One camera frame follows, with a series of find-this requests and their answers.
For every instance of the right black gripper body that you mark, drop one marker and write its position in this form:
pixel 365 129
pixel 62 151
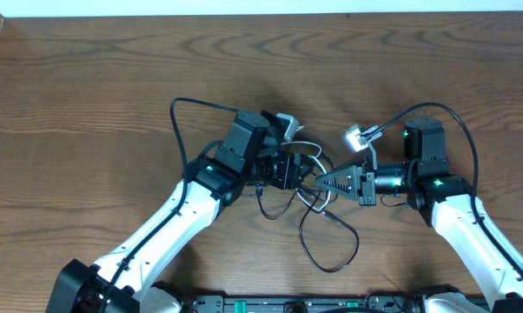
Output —
pixel 367 185

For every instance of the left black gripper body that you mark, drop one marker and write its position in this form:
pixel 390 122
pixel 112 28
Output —
pixel 296 167

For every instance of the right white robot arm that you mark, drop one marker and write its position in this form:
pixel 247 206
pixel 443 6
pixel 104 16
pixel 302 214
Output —
pixel 446 204

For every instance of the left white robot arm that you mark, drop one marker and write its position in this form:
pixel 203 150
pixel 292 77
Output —
pixel 250 154

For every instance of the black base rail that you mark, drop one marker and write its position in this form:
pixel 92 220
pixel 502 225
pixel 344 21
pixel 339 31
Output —
pixel 163 297

